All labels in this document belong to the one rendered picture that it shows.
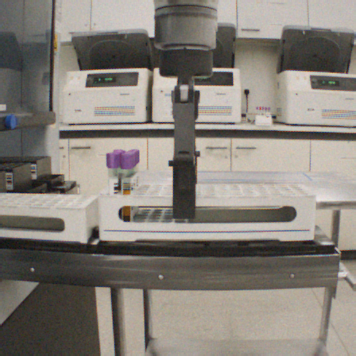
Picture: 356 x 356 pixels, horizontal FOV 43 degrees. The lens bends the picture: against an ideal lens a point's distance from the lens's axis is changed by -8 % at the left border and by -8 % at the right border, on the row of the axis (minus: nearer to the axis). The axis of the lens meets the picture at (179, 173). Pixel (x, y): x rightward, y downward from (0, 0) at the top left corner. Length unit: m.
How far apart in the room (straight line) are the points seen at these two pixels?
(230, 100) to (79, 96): 0.95
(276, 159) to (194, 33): 2.41
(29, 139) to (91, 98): 1.78
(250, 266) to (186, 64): 0.28
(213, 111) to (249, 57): 0.80
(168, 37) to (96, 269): 0.33
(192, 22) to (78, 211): 0.30
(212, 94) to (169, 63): 2.33
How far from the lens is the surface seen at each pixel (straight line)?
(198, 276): 0.64
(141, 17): 3.34
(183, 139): 0.59
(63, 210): 0.66
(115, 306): 1.04
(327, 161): 3.08
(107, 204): 0.64
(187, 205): 0.62
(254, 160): 2.99
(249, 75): 3.62
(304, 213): 0.65
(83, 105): 3.06
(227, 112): 2.98
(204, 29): 0.64
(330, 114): 3.08
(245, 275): 0.64
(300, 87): 3.05
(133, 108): 3.00
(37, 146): 1.28
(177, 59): 0.64
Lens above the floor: 1.00
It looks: 8 degrees down
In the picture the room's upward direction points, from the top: straight up
